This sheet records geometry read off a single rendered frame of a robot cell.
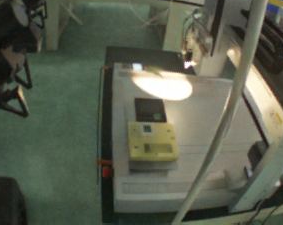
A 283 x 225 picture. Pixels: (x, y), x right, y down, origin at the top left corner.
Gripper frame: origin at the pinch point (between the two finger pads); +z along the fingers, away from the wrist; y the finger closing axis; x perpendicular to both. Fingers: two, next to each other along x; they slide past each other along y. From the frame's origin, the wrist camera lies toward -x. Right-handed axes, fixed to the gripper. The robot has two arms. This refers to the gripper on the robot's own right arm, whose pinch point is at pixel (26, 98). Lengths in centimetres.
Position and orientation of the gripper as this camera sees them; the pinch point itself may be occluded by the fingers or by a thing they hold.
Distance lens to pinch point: 58.8
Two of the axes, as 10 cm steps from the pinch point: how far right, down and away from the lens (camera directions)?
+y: -2.1, -6.3, 7.5
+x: -9.0, 4.2, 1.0
